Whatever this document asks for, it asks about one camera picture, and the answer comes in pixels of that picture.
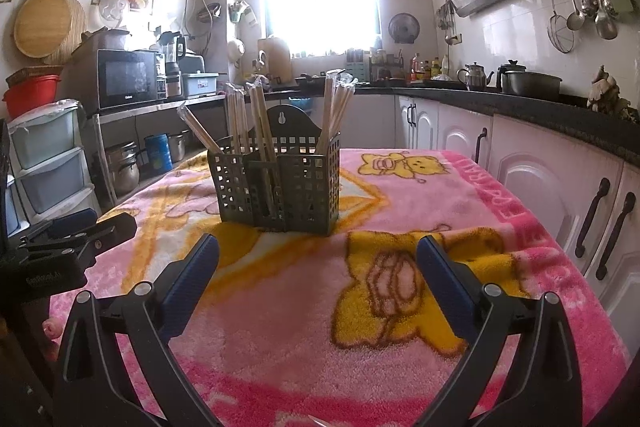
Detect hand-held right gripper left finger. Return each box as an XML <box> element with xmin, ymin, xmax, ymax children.
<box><xmin>51</xmin><ymin>233</ymin><xmax>222</xmax><ymax>427</ymax></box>

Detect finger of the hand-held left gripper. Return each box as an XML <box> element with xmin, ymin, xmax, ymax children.
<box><xmin>47</xmin><ymin>208</ymin><xmax>99</xmax><ymax>238</ymax></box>
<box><xmin>17</xmin><ymin>213</ymin><xmax>137</xmax><ymax>261</ymax></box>

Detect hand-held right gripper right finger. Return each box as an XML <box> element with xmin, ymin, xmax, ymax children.
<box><xmin>416</xmin><ymin>235</ymin><xmax>584</xmax><ymax>427</ymax></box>

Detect dark green plastic utensil basket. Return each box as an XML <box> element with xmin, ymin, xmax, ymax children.
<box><xmin>207</xmin><ymin>104</ymin><xmax>342</xmax><ymax>236</ymax></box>

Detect group of chopstick pairs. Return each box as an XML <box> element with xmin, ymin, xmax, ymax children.
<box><xmin>177</xmin><ymin>74</ymin><xmax>358</xmax><ymax>228</ymax></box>

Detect small hanging utensils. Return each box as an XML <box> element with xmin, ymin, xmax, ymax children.
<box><xmin>434</xmin><ymin>1</ymin><xmax>457</xmax><ymax>45</ymax></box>

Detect stack of steel pots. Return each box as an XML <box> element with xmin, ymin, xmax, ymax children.
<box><xmin>104</xmin><ymin>141</ymin><xmax>142</xmax><ymax>196</ymax></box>

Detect plastic drawer unit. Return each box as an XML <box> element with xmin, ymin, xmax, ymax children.
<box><xmin>0</xmin><ymin>99</ymin><xmax>102</xmax><ymax>238</ymax></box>

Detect blue can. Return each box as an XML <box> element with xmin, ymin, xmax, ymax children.
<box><xmin>144</xmin><ymin>133</ymin><xmax>174</xmax><ymax>174</ymax></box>

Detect small steel pot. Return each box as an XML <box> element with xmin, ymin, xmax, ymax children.
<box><xmin>166</xmin><ymin>131</ymin><xmax>190</xmax><ymax>164</ymax></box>

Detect kitchen shelf unit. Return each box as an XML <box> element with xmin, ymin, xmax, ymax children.
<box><xmin>87</xmin><ymin>93</ymin><xmax>228</xmax><ymax>208</ymax></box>

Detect red plastic basin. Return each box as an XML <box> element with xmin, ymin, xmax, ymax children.
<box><xmin>2</xmin><ymin>75</ymin><xmax>62</xmax><ymax>120</ymax></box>

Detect pink printed blanket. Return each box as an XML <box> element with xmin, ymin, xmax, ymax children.
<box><xmin>47</xmin><ymin>148</ymin><xmax>631</xmax><ymax>427</ymax></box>

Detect black microwave oven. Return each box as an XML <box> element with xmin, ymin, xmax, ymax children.
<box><xmin>95</xmin><ymin>48</ymin><xmax>167</xmax><ymax>111</ymax></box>

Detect wicker basket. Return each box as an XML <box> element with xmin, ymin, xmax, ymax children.
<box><xmin>5</xmin><ymin>64</ymin><xmax>66</xmax><ymax>88</ymax></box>

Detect grey plastic box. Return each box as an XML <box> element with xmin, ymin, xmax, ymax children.
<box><xmin>180</xmin><ymin>72</ymin><xmax>221</xmax><ymax>99</ymax></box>

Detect brown cardboard box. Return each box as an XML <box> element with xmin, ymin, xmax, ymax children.
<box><xmin>70</xmin><ymin>28</ymin><xmax>133</xmax><ymax>60</ymax></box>

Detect blender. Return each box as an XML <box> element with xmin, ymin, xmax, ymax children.
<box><xmin>159</xmin><ymin>31</ymin><xmax>188</xmax><ymax>102</ymax></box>

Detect woven bamboo tray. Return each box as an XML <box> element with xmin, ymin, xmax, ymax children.
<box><xmin>42</xmin><ymin>0</ymin><xmax>87</xmax><ymax>66</ymax></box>

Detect black kitchen countertop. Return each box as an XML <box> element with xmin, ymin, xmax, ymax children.
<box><xmin>270</xmin><ymin>84</ymin><xmax>640</xmax><ymax>168</ymax></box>

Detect round bamboo board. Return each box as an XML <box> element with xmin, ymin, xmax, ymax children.
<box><xmin>13</xmin><ymin>0</ymin><xmax>73</xmax><ymax>58</ymax></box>

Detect steel kettle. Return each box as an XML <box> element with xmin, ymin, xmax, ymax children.
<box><xmin>456</xmin><ymin>61</ymin><xmax>497</xmax><ymax>91</ymax></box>

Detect cluster of condiment bottles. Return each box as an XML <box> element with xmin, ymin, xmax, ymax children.
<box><xmin>410</xmin><ymin>53</ymin><xmax>451</xmax><ymax>82</ymax></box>

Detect small white fan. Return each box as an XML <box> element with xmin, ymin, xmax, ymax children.
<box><xmin>98</xmin><ymin>0</ymin><xmax>132</xmax><ymax>28</ymax></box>

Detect metal cooking pot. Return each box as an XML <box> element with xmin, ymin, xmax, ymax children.
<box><xmin>502</xmin><ymin>73</ymin><xmax>564</xmax><ymax>102</ymax></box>

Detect dark lidded jug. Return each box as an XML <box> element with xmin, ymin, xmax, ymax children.
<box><xmin>496</xmin><ymin>59</ymin><xmax>528</xmax><ymax>95</ymax></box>

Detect dish rack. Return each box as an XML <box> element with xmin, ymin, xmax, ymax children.
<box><xmin>369</xmin><ymin>48</ymin><xmax>406</xmax><ymax>82</ymax></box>

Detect small spice drawer rack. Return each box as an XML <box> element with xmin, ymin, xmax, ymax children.
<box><xmin>346</xmin><ymin>48</ymin><xmax>371</xmax><ymax>82</ymax></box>

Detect black frying pan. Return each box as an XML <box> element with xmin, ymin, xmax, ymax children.
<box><xmin>295</xmin><ymin>69</ymin><xmax>346</xmax><ymax>88</ymax></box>

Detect dried garlic bunch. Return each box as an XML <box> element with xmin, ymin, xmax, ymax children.
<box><xmin>586</xmin><ymin>65</ymin><xmax>635</xmax><ymax>122</ymax></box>

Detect small black round fan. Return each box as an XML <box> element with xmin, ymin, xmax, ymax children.
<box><xmin>388</xmin><ymin>13</ymin><xmax>421</xmax><ymax>44</ymax></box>

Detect water heater hoses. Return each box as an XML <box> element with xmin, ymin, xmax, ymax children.
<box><xmin>185</xmin><ymin>0</ymin><xmax>223</xmax><ymax>52</ymax></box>

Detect green wall holder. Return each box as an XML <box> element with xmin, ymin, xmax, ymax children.
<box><xmin>228</xmin><ymin>0</ymin><xmax>259</xmax><ymax>26</ymax></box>

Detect wire skimmer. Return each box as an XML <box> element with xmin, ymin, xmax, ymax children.
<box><xmin>545</xmin><ymin>0</ymin><xmax>577</xmax><ymax>54</ymax></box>

